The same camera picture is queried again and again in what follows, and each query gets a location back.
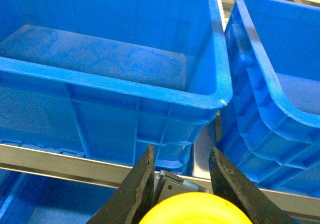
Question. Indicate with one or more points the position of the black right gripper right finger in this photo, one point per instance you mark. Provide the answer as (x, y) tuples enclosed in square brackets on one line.
[(230, 183)]

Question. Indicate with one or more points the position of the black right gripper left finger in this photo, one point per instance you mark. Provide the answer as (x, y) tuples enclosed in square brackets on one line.
[(134, 197)]

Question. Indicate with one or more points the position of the steel shelf rack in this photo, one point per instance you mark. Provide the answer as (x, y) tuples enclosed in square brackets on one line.
[(107, 174)]

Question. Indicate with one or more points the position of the blue right storage crate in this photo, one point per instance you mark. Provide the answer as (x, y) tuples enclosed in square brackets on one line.
[(271, 127)]

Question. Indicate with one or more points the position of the yellow mushroom push button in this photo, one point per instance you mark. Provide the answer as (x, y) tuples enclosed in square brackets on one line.
[(196, 206)]

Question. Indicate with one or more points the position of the blue storage crate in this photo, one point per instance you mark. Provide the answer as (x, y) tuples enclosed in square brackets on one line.
[(271, 127), (33, 199), (103, 79)]

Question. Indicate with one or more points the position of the blue lower storage crate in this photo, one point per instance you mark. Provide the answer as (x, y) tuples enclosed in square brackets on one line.
[(33, 199)]

